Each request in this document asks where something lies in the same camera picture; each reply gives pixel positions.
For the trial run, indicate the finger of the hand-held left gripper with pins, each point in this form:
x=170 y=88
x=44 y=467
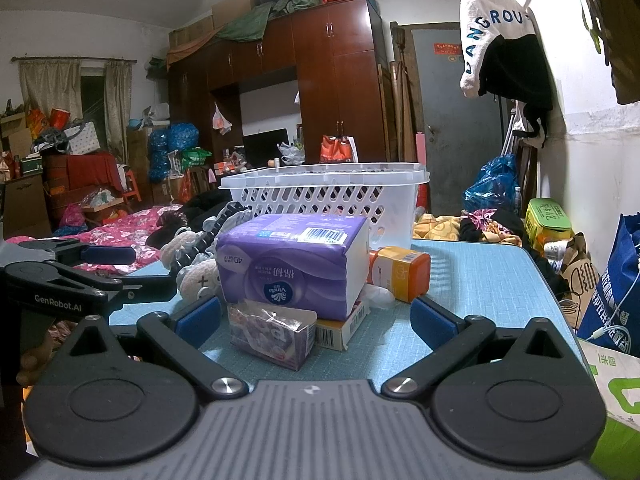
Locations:
x=110 y=255
x=150 y=286

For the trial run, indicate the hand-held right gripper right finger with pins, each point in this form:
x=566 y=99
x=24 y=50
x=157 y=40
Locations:
x=432 y=317

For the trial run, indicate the white patterned gift box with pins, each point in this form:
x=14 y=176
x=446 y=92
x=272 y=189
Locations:
x=84 y=139

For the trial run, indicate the red cloth covered cabinet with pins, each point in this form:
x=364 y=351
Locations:
x=90 y=170

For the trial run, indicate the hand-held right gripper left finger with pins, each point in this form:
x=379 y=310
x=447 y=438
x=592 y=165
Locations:
x=197 y=317

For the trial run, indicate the white plush toy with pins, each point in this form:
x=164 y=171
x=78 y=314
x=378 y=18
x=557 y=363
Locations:
x=197 y=280

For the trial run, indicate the black clothing heap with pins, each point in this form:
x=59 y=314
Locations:
x=200 y=210

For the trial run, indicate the white orange medicine box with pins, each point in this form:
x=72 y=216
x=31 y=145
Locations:
x=341 y=332

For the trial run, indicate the small purple clear-wrapped packet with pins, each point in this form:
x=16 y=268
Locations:
x=270 y=340

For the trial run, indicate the wooden planks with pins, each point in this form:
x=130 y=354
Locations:
x=402 y=100

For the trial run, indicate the white and black hoodie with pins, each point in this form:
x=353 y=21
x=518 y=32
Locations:
x=510 y=70

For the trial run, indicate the cardboard boxes on wardrobe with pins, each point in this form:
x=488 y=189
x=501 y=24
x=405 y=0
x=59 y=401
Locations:
x=220 y=15

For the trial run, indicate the folded white metal frame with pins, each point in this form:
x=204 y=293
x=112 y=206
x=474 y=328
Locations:
x=512 y=130

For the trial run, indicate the black monitor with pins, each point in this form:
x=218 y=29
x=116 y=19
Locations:
x=265 y=147

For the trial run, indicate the orange pill bottle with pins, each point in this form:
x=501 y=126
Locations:
x=405 y=275

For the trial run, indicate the olive hanging garment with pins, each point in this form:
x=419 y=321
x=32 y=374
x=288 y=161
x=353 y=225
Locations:
x=622 y=25

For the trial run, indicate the brown wooden wardrobe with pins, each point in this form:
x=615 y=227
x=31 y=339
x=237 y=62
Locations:
x=350 y=85

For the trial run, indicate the dark clothes pile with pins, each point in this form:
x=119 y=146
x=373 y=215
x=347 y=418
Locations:
x=495 y=225

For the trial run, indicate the green tarp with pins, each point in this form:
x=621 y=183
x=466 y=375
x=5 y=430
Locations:
x=260 y=15

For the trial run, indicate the beige curtain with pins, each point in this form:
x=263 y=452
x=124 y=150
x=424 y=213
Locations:
x=50 y=87
x=117 y=105

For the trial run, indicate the white hanging plastic bag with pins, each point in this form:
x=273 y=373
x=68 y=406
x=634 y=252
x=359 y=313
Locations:
x=221 y=121

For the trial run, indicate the green and white bag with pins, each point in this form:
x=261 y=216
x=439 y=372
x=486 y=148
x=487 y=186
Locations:
x=620 y=400

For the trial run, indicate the pink floral blanket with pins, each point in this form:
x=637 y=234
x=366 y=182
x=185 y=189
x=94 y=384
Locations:
x=120 y=230

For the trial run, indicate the green lidded box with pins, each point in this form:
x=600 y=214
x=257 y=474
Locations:
x=547 y=220

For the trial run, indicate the grey door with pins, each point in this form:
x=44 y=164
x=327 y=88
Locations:
x=450 y=110

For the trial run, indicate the blue shopping bag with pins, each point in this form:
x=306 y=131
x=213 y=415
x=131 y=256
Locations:
x=615 y=290

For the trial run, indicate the yellow patterned blanket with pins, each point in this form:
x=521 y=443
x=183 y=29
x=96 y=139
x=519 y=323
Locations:
x=437 y=227

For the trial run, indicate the orange plastic bag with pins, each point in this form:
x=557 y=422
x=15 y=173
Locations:
x=336 y=150

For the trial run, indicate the brown paper bag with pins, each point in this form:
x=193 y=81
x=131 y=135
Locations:
x=580 y=275

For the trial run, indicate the purple tissue pack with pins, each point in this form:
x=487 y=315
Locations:
x=290 y=265

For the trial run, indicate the white plastic basket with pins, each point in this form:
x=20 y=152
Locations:
x=325 y=195

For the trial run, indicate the large blue plastic bag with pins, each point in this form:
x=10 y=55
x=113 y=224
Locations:
x=492 y=182

